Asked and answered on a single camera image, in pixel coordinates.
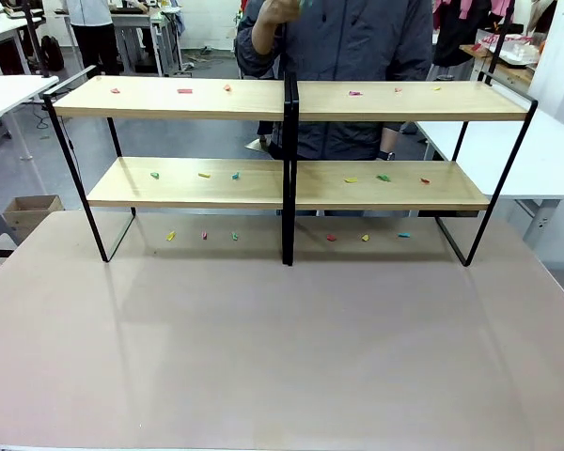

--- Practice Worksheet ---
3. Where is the person's left forearm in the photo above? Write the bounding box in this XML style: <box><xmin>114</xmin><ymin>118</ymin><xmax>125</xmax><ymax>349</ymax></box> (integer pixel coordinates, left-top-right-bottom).
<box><xmin>380</xmin><ymin>124</ymin><xmax>400</xmax><ymax>152</ymax></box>

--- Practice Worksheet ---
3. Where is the person's right forearm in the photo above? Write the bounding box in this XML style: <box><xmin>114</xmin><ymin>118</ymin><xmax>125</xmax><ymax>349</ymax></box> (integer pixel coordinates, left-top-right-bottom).
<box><xmin>250</xmin><ymin>22</ymin><xmax>284</xmax><ymax>56</ymax></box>

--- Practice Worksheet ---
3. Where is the black stand pole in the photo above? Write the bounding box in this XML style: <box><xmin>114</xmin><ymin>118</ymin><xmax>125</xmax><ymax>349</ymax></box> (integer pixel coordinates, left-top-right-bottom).
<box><xmin>22</xmin><ymin>0</ymin><xmax>51</xmax><ymax>79</ymax></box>
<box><xmin>484</xmin><ymin>0</ymin><xmax>517</xmax><ymax>86</ymax></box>

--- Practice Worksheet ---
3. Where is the person's right hand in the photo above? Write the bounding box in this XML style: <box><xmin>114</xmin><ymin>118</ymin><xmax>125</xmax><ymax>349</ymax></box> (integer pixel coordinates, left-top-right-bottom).
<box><xmin>255</xmin><ymin>0</ymin><xmax>304</xmax><ymax>27</ymax></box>

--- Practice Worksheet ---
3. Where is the black backpack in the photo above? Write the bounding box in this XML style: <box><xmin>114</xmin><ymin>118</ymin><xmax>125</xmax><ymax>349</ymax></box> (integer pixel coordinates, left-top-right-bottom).
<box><xmin>40</xmin><ymin>35</ymin><xmax>66</xmax><ymax>72</ymax></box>

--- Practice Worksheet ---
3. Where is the person in grey jacket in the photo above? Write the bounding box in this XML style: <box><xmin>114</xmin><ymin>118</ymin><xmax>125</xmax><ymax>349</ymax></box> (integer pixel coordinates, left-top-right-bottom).
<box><xmin>234</xmin><ymin>0</ymin><xmax>434</xmax><ymax>162</ymax></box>

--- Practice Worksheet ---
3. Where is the white table with drawer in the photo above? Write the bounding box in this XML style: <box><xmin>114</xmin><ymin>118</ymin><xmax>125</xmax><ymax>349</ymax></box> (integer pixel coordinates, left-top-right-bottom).
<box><xmin>414</xmin><ymin>110</ymin><xmax>564</xmax><ymax>270</ymax></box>

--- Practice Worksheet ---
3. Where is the bystander in white shirt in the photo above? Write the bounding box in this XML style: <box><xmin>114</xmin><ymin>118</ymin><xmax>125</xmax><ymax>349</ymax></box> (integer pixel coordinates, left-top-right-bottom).
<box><xmin>67</xmin><ymin>0</ymin><xmax>124</xmax><ymax>77</ymax></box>

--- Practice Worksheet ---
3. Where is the wooden workbench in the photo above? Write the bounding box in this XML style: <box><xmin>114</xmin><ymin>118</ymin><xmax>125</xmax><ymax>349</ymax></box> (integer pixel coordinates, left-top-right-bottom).
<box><xmin>459</xmin><ymin>30</ymin><xmax>549</xmax><ymax>86</ymax></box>

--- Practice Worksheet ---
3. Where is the grey workbench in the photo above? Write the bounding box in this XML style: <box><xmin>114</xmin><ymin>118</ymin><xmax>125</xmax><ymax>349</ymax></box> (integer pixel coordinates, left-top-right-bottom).
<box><xmin>110</xmin><ymin>9</ymin><xmax>182</xmax><ymax>77</ymax></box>

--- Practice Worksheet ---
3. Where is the wooden shelf unit black frame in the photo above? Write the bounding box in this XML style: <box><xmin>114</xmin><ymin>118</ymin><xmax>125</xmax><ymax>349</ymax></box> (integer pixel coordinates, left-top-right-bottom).
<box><xmin>43</xmin><ymin>65</ymin><xmax>298</xmax><ymax>267</ymax></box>
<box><xmin>284</xmin><ymin>70</ymin><xmax>540</xmax><ymax>268</ymax></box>

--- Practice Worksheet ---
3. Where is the cardboard box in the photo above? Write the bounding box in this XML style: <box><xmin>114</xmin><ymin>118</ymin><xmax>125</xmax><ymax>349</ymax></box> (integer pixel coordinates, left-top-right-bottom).
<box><xmin>2</xmin><ymin>194</ymin><xmax>65</xmax><ymax>243</ymax></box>

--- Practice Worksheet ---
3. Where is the hanging black garment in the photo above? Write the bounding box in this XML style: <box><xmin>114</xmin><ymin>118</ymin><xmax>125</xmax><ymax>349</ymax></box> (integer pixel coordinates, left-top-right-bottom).
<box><xmin>432</xmin><ymin>0</ymin><xmax>494</xmax><ymax>68</ymax></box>

